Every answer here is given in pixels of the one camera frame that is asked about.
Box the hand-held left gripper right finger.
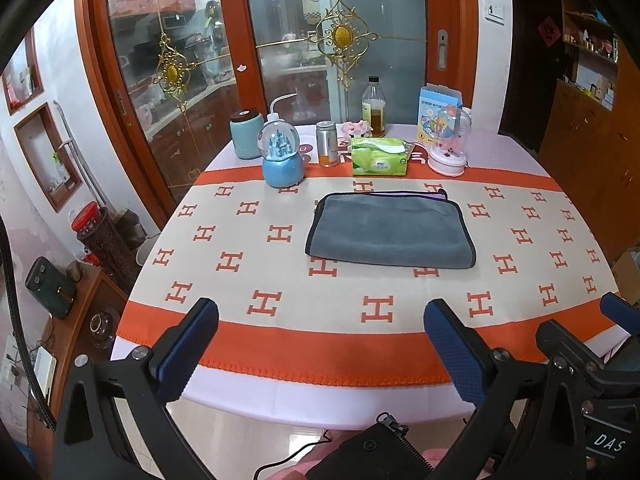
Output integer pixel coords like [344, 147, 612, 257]
[423, 298, 587, 480]

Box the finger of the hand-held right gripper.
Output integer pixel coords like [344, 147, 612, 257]
[536, 319, 623, 367]
[599, 292, 640, 337]

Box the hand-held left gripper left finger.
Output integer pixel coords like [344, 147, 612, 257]
[52, 297, 221, 480]

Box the grey towel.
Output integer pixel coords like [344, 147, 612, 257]
[305, 192, 477, 269]

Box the cardboard box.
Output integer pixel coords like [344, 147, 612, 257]
[611, 247, 640, 306]

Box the glass bowl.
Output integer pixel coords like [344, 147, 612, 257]
[88, 310, 121, 352]

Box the wooden side cabinet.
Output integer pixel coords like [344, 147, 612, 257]
[30, 262, 130, 411]

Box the orange beige patterned table cover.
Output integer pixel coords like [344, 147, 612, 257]
[112, 164, 632, 387]

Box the dark carved stand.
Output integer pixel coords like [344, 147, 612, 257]
[76, 207, 139, 293]

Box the white small device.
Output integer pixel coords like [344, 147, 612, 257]
[31, 346, 58, 397]

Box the dark green appliance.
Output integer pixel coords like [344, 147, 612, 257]
[24, 256, 77, 321]

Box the jar with red lid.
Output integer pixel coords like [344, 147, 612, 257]
[70, 201, 102, 237]

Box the wooden shelf cabinet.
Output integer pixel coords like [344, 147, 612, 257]
[536, 0, 640, 306]

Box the pink white dome toy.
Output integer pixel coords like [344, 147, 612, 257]
[427, 105, 474, 177]

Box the green tissue pack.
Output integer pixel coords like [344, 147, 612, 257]
[349, 137, 417, 177]

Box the blue castle snow globe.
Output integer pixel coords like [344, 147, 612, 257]
[257, 114, 305, 189]

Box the teal canister with brown lid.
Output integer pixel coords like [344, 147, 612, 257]
[229, 108, 265, 160]

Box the blue white cartoon carton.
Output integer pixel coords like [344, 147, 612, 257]
[415, 85, 464, 144]

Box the silver metal can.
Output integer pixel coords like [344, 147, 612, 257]
[315, 120, 341, 168]

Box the clear bottle with yellow oil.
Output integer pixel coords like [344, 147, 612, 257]
[361, 76, 389, 139]

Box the white gooseneck tube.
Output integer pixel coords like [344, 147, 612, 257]
[269, 92, 299, 122]

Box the wooden framed glass sliding door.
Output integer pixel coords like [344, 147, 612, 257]
[74, 0, 253, 231]
[242, 0, 481, 127]

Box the gold door ornament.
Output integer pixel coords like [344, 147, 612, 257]
[316, 0, 380, 92]
[152, 34, 197, 111]

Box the black cable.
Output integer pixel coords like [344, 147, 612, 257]
[252, 430, 335, 480]

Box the wooden framed wall niche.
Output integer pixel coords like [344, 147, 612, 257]
[1, 27, 46, 117]
[13, 101, 85, 212]

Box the red paper wall decoration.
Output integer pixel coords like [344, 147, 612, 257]
[537, 16, 564, 49]

